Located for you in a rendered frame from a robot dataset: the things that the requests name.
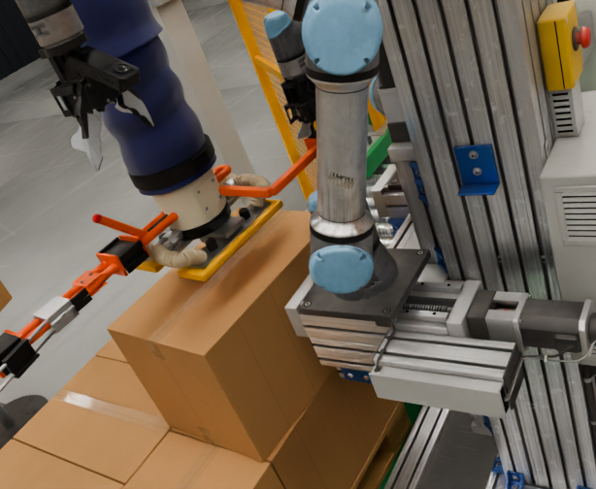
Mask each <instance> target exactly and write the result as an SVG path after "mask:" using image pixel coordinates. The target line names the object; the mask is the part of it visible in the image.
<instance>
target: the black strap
mask: <svg viewBox="0 0 596 489"><path fill-rule="evenodd" d="M204 136H205V142H204V144H202V146H201V147H200V149H199V150H198V151H196V152H195V153H194V154H193V155H191V156H190V157H188V158H187V159H186V160H184V161H183V162H182V163H179V164H177V165H175V166H173V167H171V168H169V169H166V170H164V171H161V172H158V173H154V174H150V175H147V176H133V175H130V173H129V172H128V175H129V177H130V178H131V180H132V182H133V184H134V185H135V187H136V188H138V189H140V190H156V189H160V188H164V187H167V186H170V185H173V184H176V183H178V182H180V181H182V180H184V179H187V178H189V177H191V176H193V175H194V174H196V173H197V172H199V171H200V170H202V169H203V168H204V167H205V166H207V165H208V164H209V163H210V162H211V160H212V158H213V156H214V154H215V148H214V146H213V144H212V141H211V139H210V137H209V136H208V135H207V134H204Z"/></svg>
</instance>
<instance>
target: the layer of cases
mask: <svg viewBox="0 0 596 489"><path fill-rule="evenodd" d="M95 355H96V356H93V357H92V358H91V359H90V360H89V361H88V362H87V363H86V364H85V365H84V366H83V367H82V368H81V369H80V370H79V371H78V372H77V373H76V374H75V375H74V376H73V377H72V378H71V379H70V380H69V381H68V382H67V383H66V384H65V385H64V386H63V387H62V388H61V389H60V390H59V391H58V392H57V393H56V394H55V395H54V396H53V397H52V398H51V399H50V400H49V401H48V402H47V403H46V404H45V405H44V406H43V407H42V408H41V409H40V410H39V411H38V412H37V413H36V414H35V415H34V416H33V417H32V418H31V419H30V420H29V421H28V422H27V423H26V424H25V425H24V426H23V427H22V428H21V429H20V430H19V431H18V432H17V433H16V434H15V435H14V439H13V440H9V441H8V442H7V443H6V444H5V445H4V446H3V447H2V448H1V449H0V489H351V487H352V485H353V484H354V482H355V480H356V478H357V477H358V476H359V474H360V472H361V470H362V468H363V467H364V465H365V463H366V461H367V459H368V458H369V456H370V454H371V452H372V450H373V449H374V447H375V445H376V443H377V441H378V440H379V438H380V436H381V433H382V432H383V430H384V428H385V426H386V424H387V423H388V421H389V419H390V417H391V415H392V414H393V412H394V410H395V409H396V407H397V406H398V404H399V402H400V401H394V400H388V399H383V398H378V396H377V393H376V391H375V388H374V386H373V384H371V383H365V382H358V381H352V380H346V379H345V378H342V377H339V374H338V372H337V370H336V367H335V369H334V370H333V371H332V373H331V374H330V375H329V377H327V378H326V380H325V381H324V383H323V384H322V385H321V387H320V388H319V389H318V391H317V392H316V393H315V395H314V396H313V398H312V399H311V400H310V402H309V403H308V404H307V406H306V407H305V408H304V410H303V411H302V412H301V414H300V415H299V416H298V418H297V419H296V420H295V422H294V423H293V424H292V426H291V427H290V428H289V430H288V431H287V432H286V434H285V435H284V436H283V438H282V439H281V441H280V442H279V443H278V445H277V446H276V447H275V449H274V450H273V451H272V453H271V454H270V456H269V457H268V458H267V460H266V461H265V462H264V463H262V462H259V461H257V460H254V459H252V458H249V457H247V456H245V455H242V454H240V453H237V452H235V451H232V450H230V449H227V448H225V447H222V446H220V445H217V444H215V443H212V442H210V441H207V440H203V439H201V438H198V437H196V436H193V435H191V434H189V433H187V432H184V431H182V430H179V429H177V428H174V427H172V426H169V425H168V424H167V422H166V421H165V419H164V417H163V416H162V414H161V413H160V411H159V410H158V408H157V407H156V405H155V403H154V402H153V400H152V399H151V397H150V396H149V393H148V392H147V390H146V389H145V387H144V386H143V384H142V383H141V381H140V380H139V379H138V377H137V376H136V374H135V373H134V371H133V370H132V368H131V366H130V365H129V363H128V362H127V360H126V359H125V357H124V355H123V354H122V352H121V351H120V349H119V348H118V346H117V345H116V342H115V341H114V339H113V338H111V339H110V340H109V341H108V342H107V343H106V344H105V345H104V346H103V347H102V348H101V349H100V350H99V351H98V352H97V353H96V354H95Z"/></svg>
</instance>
